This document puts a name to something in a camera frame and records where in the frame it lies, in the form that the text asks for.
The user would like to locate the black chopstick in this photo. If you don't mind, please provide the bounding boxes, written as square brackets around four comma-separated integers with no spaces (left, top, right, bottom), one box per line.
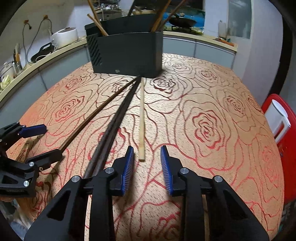
[83,77,141,179]
[91,78,142,175]
[127,0,135,16]

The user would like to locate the reddish brown chopstick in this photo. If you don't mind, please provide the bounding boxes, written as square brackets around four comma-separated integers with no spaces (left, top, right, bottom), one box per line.
[157,0,187,31]

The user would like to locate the lower kitchen cabinets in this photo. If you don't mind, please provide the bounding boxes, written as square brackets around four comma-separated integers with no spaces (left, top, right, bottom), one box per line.
[1,35,238,126]

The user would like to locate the person's left hand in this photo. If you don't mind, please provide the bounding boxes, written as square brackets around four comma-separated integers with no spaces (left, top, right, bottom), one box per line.
[0,196,14,202]

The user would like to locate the knife and utensil jar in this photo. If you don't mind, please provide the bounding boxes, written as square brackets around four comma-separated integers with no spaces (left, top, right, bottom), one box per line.
[14,43,23,75]

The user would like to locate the black countertop appliance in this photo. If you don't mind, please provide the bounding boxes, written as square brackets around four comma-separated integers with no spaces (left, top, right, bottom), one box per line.
[31,42,55,63]

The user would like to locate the red plastic chair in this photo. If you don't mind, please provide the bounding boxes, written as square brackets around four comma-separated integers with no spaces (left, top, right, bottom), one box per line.
[262,94,295,204]

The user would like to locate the rose pattern tablecloth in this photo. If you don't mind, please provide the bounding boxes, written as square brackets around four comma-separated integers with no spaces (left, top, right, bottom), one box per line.
[5,53,285,241]

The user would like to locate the white rice cooker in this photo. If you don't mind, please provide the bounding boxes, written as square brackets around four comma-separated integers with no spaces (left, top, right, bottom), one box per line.
[51,27,78,49]

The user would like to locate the white electric kettle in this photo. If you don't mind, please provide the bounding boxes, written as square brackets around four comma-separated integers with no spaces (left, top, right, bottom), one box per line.
[264,99,291,144]

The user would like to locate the dark green utensil holder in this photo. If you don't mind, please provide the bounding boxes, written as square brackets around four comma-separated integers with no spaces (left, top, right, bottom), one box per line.
[85,14,163,78]

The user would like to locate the orange tray on counter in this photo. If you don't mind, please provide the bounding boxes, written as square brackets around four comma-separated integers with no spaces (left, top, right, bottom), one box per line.
[215,38,234,47]

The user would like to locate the white plastic jug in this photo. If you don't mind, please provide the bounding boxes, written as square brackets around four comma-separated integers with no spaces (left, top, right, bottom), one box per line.
[218,20,227,39]

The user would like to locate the black wok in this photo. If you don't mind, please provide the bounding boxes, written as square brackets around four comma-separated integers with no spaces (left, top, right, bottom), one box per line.
[169,14,197,29]

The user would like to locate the black power cable left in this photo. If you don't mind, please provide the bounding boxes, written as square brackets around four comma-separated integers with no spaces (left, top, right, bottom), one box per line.
[21,19,33,67]

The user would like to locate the black power cable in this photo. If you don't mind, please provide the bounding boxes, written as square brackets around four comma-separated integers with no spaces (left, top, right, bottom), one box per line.
[26,15,53,64]
[21,19,33,67]

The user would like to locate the black power cable right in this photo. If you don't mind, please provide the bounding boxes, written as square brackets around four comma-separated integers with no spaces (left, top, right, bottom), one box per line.
[26,15,53,64]

